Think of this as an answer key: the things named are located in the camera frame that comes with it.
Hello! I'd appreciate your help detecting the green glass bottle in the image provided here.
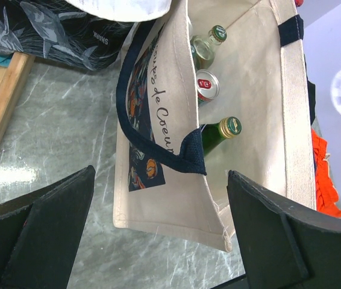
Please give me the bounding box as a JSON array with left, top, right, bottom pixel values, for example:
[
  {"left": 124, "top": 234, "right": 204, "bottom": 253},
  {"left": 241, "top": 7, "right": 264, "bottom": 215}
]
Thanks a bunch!
[{"left": 199, "top": 116, "right": 242, "bottom": 156}]

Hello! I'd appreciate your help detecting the clear glass green-cap bottle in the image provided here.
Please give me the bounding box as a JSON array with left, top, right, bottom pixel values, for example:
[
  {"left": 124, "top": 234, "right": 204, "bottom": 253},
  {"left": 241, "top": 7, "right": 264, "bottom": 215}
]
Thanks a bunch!
[{"left": 190, "top": 25, "right": 227, "bottom": 70}]

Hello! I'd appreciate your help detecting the Coca-Cola glass bottle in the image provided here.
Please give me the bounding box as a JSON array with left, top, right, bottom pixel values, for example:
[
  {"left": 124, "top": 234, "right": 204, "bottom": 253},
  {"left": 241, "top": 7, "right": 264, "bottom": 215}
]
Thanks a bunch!
[{"left": 294, "top": 0, "right": 304, "bottom": 7}]

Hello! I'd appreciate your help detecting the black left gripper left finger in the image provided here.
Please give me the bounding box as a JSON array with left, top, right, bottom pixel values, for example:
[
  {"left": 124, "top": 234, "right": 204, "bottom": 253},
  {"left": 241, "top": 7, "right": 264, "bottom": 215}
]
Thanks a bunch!
[{"left": 0, "top": 166, "right": 95, "bottom": 288}]

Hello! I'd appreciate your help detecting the beige canvas tote bag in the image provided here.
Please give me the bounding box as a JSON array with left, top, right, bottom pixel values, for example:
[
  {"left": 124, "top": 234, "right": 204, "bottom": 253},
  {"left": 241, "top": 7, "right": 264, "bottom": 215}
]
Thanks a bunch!
[{"left": 113, "top": 1, "right": 316, "bottom": 252}]

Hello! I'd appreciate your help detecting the orange folded garment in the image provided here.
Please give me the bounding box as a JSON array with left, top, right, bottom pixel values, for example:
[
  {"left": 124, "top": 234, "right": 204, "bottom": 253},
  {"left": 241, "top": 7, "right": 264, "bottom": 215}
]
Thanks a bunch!
[{"left": 311, "top": 129, "right": 341, "bottom": 218}]

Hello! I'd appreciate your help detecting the dark shark print shirt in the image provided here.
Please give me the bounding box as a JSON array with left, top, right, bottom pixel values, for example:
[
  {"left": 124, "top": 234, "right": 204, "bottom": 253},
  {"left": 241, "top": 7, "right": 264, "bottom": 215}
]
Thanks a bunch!
[{"left": 0, "top": 1, "right": 133, "bottom": 71}]

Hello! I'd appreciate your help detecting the black folded garment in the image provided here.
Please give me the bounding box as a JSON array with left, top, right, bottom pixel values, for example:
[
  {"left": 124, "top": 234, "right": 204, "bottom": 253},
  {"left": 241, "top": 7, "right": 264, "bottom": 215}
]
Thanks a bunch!
[{"left": 302, "top": 54, "right": 318, "bottom": 133}]

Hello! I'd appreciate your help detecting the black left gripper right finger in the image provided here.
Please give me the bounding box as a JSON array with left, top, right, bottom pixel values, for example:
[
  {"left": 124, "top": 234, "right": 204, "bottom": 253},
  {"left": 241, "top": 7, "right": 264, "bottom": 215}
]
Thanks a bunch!
[{"left": 227, "top": 171, "right": 341, "bottom": 288}]

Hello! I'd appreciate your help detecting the white pleated dress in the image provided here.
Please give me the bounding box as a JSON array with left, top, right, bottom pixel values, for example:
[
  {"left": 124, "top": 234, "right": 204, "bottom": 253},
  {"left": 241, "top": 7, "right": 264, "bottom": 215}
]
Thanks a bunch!
[{"left": 66, "top": 0, "right": 172, "bottom": 22}]

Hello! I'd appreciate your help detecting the red-top drink can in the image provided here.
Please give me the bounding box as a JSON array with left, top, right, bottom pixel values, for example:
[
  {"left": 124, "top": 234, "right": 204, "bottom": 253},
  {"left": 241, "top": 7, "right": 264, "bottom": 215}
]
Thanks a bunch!
[{"left": 196, "top": 69, "right": 220, "bottom": 107}]

